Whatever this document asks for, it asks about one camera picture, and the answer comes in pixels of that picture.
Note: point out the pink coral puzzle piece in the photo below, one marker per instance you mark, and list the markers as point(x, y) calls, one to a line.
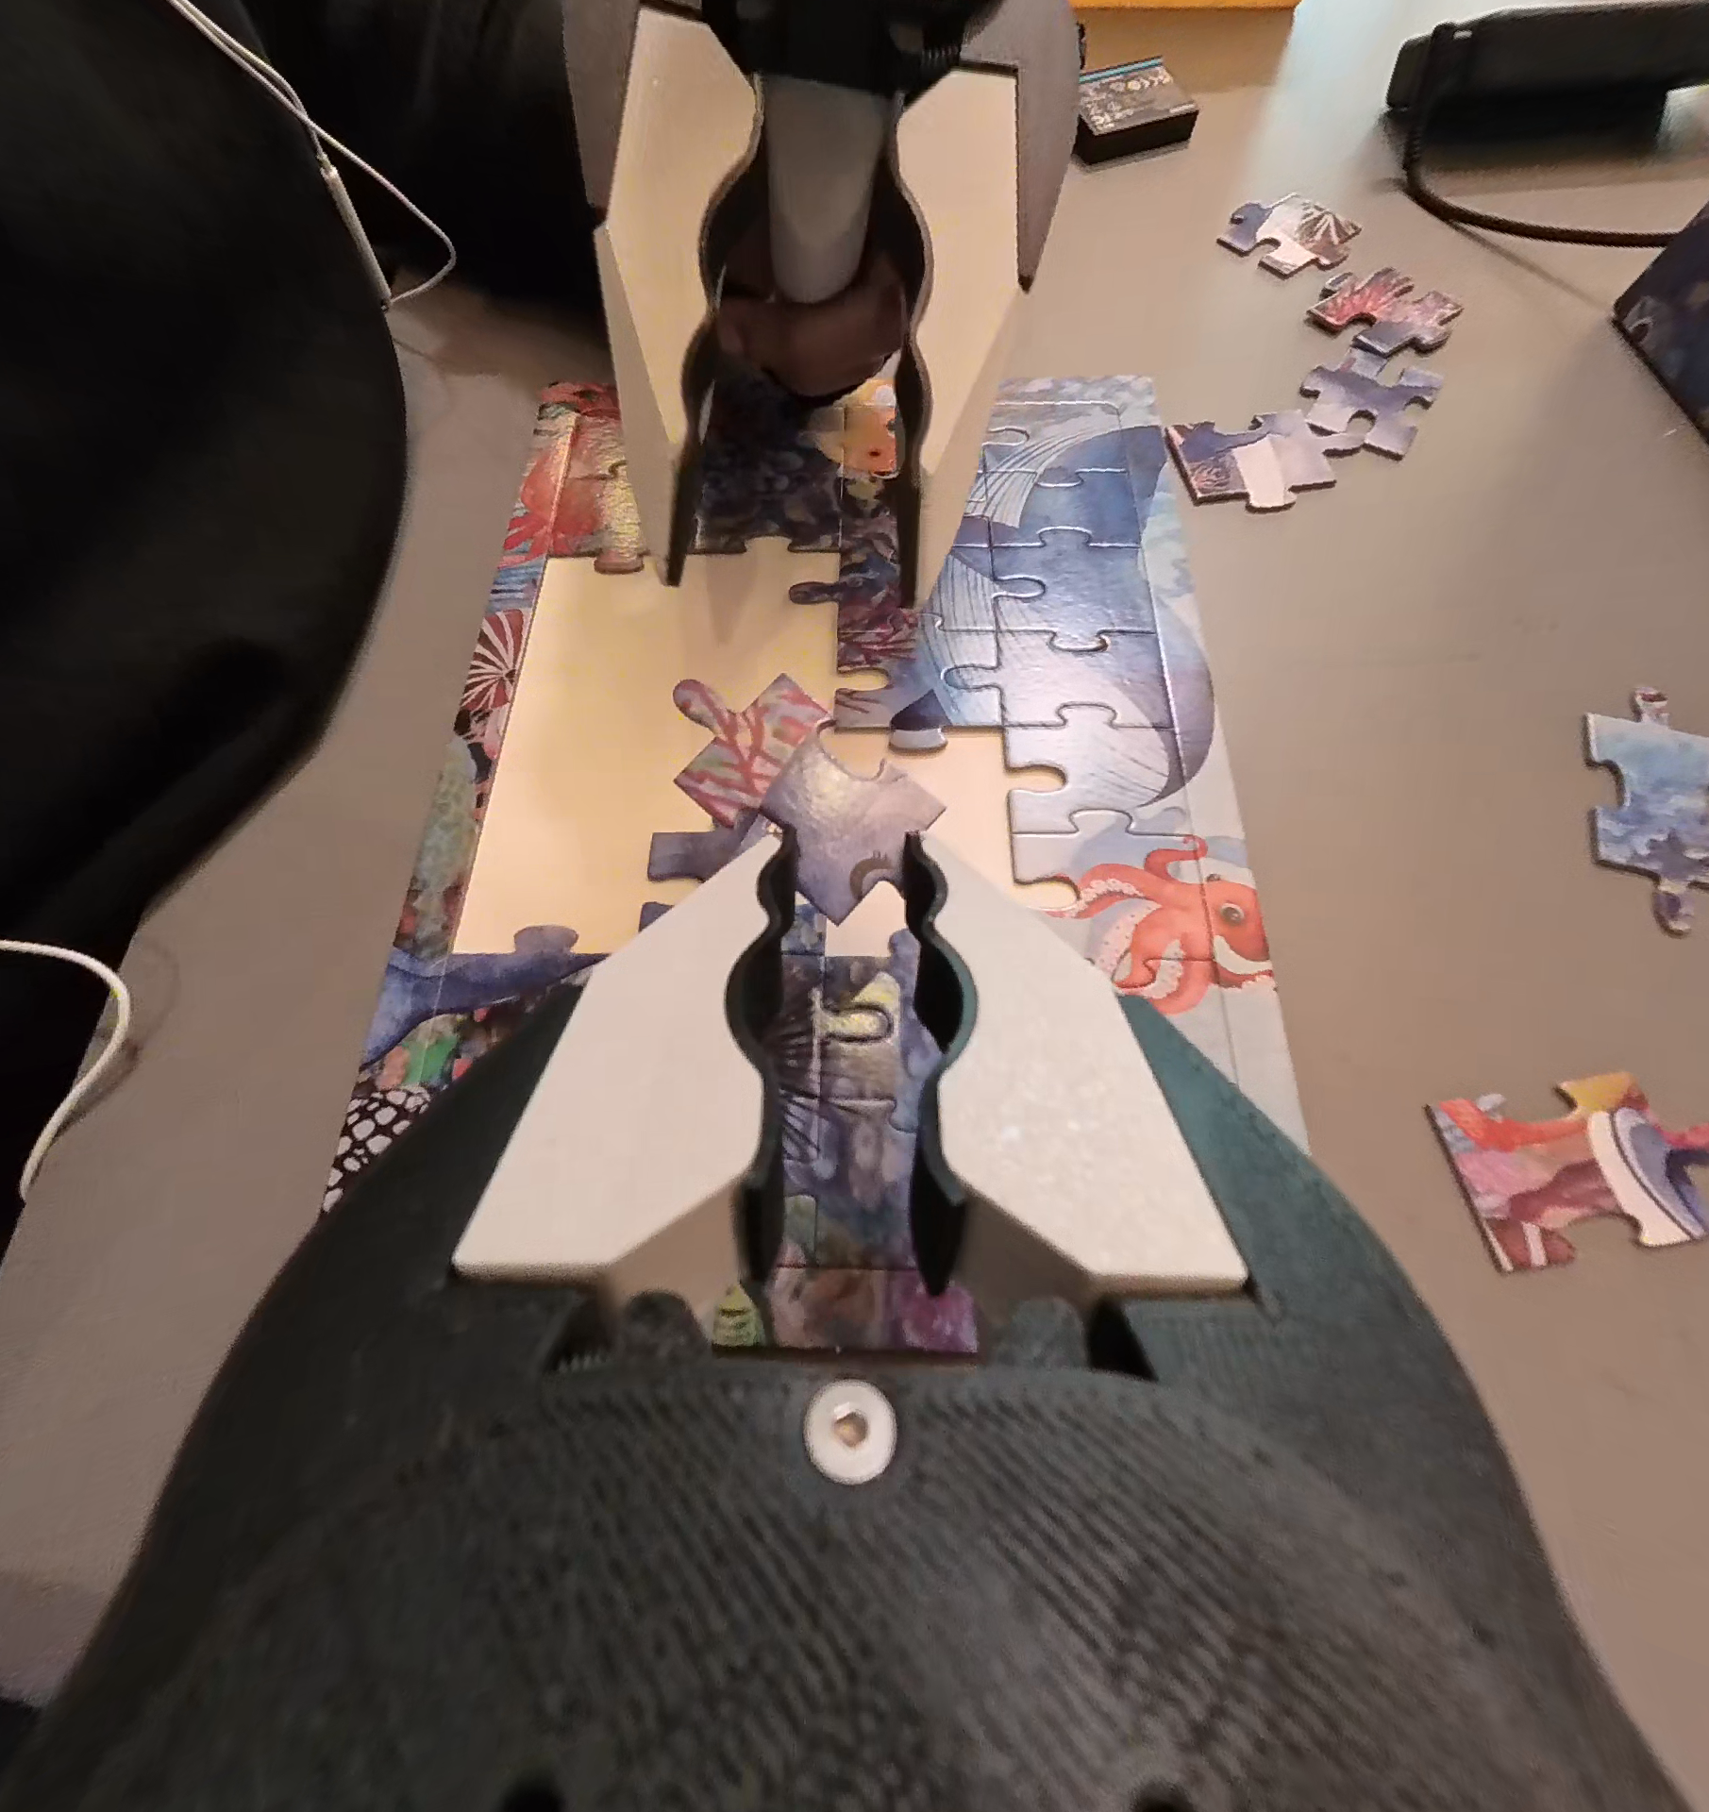
point(853, 814)

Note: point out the person's left hand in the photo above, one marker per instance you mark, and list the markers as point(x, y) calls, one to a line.
point(812, 348)

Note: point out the red coral puzzle piece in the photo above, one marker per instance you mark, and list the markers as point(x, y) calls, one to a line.
point(1545, 1175)

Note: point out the row of loose jigsaw pieces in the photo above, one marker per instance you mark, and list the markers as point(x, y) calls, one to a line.
point(1362, 399)

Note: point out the sea animal jigsaw puzzle board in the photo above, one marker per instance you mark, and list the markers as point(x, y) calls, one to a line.
point(1081, 566)

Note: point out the black camera battery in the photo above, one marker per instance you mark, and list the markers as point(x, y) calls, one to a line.
point(1139, 108)

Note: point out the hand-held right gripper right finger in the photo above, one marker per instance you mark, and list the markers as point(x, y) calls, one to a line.
point(1096, 1147)

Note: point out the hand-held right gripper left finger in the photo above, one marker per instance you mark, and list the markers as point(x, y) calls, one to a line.
point(599, 1133)

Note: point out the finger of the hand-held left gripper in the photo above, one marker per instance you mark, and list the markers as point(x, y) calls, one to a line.
point(657, 213)
point(975, 213)

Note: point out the person's torso in black clothing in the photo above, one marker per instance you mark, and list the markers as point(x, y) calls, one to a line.
point(133, 497)

